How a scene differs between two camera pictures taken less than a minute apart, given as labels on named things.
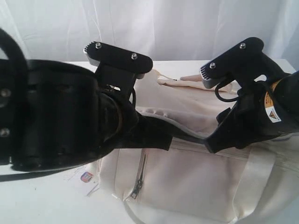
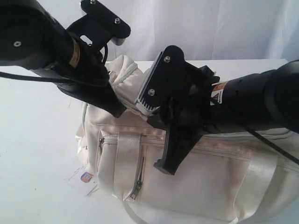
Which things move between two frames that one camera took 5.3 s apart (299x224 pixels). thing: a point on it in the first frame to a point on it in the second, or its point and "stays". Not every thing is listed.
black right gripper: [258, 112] to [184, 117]
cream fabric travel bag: [256, 183] stays
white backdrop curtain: [164, 30] stays
